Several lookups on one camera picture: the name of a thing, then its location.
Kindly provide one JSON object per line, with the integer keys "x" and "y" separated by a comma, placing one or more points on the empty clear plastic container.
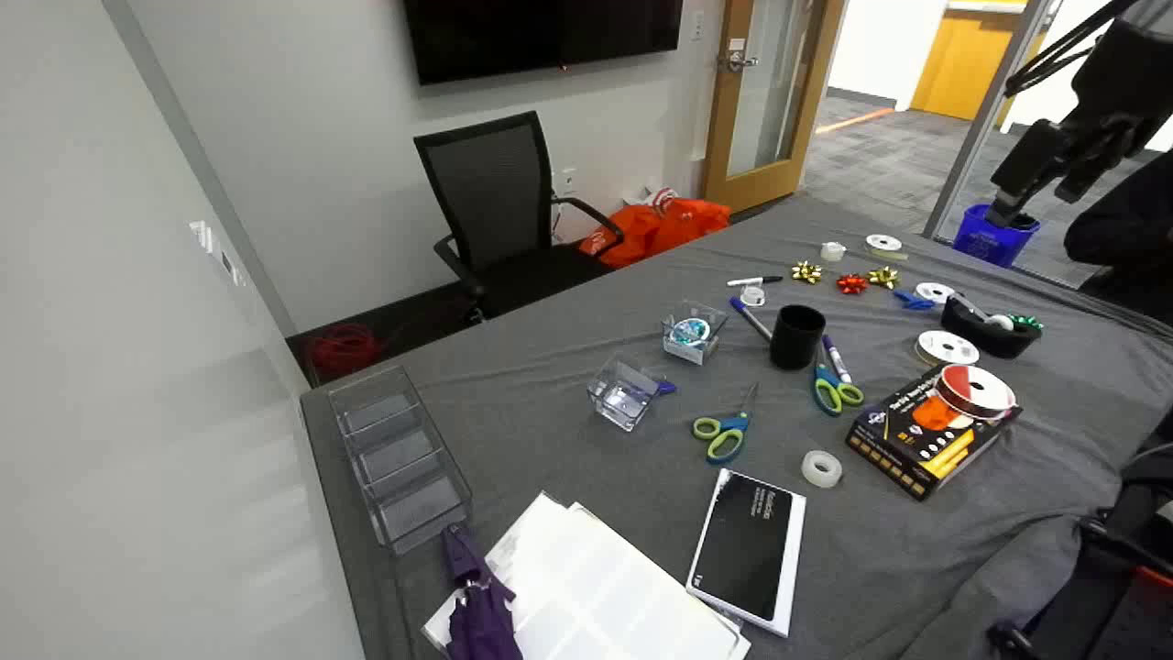
{"x": 625, "y": 399}

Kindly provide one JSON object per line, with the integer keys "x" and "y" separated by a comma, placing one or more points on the black white marker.
{"x": 753, "y": 281}

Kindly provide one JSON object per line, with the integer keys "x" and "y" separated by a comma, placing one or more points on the white wall thermostat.
{"x": 205, "y": 232}

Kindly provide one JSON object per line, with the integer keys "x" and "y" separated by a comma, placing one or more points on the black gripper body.
{"x": 1137, "y": 77}

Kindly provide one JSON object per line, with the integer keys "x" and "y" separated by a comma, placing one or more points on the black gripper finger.
{"x": 1089, "y": 168}
{"x": 1027, "y": 168}

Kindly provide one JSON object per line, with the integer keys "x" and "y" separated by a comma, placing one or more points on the clear plastic tray organizer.
{"x": 399, "y": 463}

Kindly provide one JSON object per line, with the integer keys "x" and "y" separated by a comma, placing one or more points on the purple marker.
{"x": 836, "y": 362}

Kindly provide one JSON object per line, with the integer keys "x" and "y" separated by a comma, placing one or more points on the black orange product box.
{"x": 918, "y": 445}

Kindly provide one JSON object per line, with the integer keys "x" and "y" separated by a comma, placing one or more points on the small white tape roll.
{"x": 753, "y": 295}

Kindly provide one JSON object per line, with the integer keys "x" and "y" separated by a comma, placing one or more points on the black wall television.
{"x": 538, "y": 34}

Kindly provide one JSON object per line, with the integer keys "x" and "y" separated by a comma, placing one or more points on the grey tablecloth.
{"x": 552, "y": 368}

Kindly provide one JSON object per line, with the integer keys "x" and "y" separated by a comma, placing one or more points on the green gift bow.
{"x": 1027, "y": 323}

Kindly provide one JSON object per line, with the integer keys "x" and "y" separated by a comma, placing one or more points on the green blue scissors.
{"x": 731, "y": 423}
{"x": 826, "y": 394}

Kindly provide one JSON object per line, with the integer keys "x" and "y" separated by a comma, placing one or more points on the black tape dispenser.
{"x": 977, "y": 333}

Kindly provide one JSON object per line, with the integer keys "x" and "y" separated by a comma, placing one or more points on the red gift bow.
{"x": 852, "y": 284}

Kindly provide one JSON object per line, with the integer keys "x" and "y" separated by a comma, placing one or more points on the blue marker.
{"x": 749, "y": 320}

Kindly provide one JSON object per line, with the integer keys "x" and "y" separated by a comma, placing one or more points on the wooden door with glass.
{"x": 725, "y": 133}

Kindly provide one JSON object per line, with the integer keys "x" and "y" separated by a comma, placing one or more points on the yellow wooden door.
{"x": 967, "y": 59}

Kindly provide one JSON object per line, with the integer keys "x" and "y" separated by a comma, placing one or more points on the white tablet device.
{"x": 746, "y": 551}

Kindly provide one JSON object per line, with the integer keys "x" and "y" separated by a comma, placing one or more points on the clear container with teal ribbon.
{"x": 694, "y": 336}

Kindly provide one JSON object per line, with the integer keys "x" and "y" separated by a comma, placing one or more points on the blue bin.
{"x": 991, "y": 236}

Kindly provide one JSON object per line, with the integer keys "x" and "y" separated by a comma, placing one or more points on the white paper stack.
{"x": 599, "y": 587}

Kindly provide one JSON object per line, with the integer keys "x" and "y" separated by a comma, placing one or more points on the purple cloth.
{"x": 478, "y": 609}

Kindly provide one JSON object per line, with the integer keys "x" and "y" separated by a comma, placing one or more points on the orange bag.
{"x": 655, "y": 227}

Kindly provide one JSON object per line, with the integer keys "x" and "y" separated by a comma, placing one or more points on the clear tape roll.
{"x": 834, "y": 249}
{"x": 813, "y": 471}

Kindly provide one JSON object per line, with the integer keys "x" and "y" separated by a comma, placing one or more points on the gold gift bow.
{"x": 885, "y": 275}
{"x": 803, "y": 273}

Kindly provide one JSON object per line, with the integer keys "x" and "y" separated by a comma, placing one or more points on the black cup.
{"x": 796, "y": 340}

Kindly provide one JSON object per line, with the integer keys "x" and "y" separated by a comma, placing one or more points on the black mesh office chair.
{"x": 495, "y": 197}

